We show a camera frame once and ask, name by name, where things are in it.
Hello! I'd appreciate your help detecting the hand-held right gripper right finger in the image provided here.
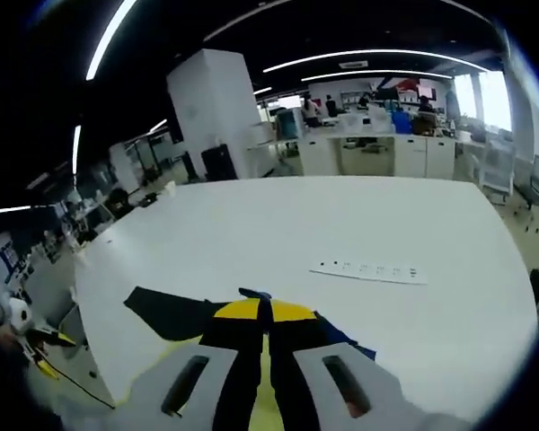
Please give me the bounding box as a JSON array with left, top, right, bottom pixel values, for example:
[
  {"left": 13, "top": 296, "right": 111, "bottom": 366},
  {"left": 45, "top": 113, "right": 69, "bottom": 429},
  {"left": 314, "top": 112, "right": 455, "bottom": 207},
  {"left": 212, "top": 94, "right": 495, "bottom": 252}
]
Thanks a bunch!
[{"left": 268, "top": 299, "right": 432, "bottom": 431}]

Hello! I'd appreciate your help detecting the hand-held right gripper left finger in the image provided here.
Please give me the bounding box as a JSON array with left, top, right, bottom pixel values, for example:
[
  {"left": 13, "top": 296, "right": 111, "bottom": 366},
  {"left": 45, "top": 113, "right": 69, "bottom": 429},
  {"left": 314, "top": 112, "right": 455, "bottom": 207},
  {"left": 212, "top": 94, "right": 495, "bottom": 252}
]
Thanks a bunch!
[{"left": 116, "top": 298, "right": 269, "bottom": 431}]

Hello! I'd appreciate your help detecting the yellow black blue garment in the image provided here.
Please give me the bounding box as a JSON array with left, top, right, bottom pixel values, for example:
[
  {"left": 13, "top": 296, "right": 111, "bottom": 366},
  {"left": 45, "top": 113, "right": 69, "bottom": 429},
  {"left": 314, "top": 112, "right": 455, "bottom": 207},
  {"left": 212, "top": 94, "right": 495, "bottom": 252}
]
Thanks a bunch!
[{"left": 123, "top": 286, "right": 378, "bottom": 431}]

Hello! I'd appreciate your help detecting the person's left hand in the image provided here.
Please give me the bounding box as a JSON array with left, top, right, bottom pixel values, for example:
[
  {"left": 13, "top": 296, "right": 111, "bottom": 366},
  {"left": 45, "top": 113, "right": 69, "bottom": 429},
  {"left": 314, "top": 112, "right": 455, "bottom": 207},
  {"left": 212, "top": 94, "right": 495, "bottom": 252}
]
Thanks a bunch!
[{"left": 0, "top": 323, "right": 22, "bottom": 356}]

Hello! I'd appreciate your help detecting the black rectangular case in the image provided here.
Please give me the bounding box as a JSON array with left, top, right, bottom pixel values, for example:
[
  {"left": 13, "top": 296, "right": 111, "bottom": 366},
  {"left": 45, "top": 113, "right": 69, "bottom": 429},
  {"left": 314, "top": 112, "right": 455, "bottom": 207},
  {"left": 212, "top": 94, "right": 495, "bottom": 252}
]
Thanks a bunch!
[{"left": 200, "top": 144, "right": 239, "bottom": 182}]

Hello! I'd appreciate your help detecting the white counter cabinet row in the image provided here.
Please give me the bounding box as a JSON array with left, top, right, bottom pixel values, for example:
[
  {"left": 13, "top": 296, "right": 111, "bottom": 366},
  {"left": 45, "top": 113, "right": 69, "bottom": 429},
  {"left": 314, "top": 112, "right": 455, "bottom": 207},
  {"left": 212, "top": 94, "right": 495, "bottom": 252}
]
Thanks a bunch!
[{"left": 246, "top": 129, "right": 457, "bottom": 180}]

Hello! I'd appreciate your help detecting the teal panel machine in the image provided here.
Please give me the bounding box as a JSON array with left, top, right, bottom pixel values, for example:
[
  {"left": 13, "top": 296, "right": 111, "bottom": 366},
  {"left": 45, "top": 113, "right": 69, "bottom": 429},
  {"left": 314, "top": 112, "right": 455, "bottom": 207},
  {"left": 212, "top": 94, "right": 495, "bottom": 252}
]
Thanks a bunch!
[{"left": 275, "top": 109, "right": 305, "bottom": 141}]

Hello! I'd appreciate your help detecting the blue storage box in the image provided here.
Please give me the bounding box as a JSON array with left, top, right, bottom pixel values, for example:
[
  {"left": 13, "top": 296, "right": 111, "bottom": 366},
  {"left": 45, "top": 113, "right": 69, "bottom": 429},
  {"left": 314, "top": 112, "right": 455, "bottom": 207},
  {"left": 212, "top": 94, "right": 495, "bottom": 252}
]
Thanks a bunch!
[{"left": 391, "top": 110, "right": 412, "bottom": 135}]

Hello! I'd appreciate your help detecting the white square pillar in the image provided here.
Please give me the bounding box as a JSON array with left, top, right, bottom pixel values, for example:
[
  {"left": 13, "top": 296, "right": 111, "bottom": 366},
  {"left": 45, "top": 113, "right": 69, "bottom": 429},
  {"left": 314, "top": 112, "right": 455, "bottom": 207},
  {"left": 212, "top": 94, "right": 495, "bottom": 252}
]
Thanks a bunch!
[{"left": 165, "top": 48, "right": 265, "bottom": 181}]

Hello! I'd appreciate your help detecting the black cable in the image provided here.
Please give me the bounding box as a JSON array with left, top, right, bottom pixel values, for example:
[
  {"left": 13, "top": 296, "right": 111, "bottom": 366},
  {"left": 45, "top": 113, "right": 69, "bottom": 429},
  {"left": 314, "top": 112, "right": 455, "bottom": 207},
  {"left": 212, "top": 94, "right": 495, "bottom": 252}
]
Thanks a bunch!
[{"left": 49, "top": 365, "right": 118, "bottom": 410}]

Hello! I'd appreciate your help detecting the white wire rack cart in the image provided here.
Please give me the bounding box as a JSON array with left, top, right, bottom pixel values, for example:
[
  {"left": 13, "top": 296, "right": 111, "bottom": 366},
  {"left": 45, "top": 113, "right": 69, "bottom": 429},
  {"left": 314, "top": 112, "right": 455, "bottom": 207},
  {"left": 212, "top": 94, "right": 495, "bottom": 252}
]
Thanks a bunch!
[{"left": 479, "top": 137, "right": 517, "bottom": 198}]

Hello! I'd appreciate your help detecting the red blue wall banner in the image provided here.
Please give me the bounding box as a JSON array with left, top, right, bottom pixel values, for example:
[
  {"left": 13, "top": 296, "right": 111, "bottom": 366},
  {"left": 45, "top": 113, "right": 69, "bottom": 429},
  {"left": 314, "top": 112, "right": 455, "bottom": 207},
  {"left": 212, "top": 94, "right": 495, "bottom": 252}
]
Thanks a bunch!
[{"left": 376, "top": 75, "right": 421, "bottom": 94}]

